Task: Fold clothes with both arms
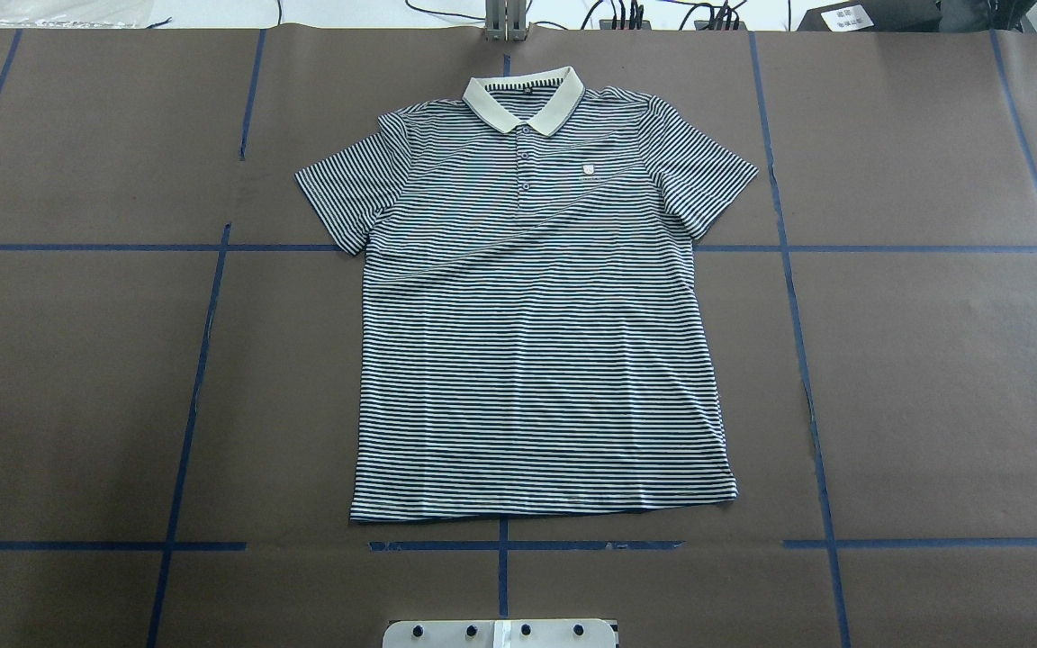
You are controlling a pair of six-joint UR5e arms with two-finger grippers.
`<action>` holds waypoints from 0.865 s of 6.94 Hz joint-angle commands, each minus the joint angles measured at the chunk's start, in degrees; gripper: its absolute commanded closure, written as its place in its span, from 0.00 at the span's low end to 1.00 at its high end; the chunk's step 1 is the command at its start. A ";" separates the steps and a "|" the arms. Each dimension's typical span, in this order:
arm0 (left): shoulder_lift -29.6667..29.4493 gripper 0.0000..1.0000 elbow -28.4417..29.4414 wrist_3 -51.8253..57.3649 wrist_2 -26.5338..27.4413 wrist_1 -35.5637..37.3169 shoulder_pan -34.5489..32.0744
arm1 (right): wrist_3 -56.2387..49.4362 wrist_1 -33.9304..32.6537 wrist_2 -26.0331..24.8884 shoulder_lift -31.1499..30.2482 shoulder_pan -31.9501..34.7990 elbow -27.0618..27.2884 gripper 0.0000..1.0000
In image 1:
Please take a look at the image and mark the clear plastic bag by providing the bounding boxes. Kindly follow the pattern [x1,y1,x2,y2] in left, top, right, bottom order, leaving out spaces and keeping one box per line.
[0,1,155,29]

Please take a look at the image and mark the black box with label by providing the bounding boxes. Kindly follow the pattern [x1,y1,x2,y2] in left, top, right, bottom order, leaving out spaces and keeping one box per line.
[795,1,942,33]

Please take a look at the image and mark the aluminium frame post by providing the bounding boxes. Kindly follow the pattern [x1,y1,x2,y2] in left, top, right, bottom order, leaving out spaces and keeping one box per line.
[484,0,530,43]

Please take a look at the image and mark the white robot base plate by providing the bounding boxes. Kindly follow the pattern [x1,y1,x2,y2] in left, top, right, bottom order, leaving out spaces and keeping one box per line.
[382,618,620,647]

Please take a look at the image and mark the striped polo shirt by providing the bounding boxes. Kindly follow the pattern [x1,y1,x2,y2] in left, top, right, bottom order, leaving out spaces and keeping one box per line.
[293,67,758,524]

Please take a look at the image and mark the brown paper table cover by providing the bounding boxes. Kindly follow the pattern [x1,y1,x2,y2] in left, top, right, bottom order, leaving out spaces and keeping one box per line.
[0,25,1037,647]

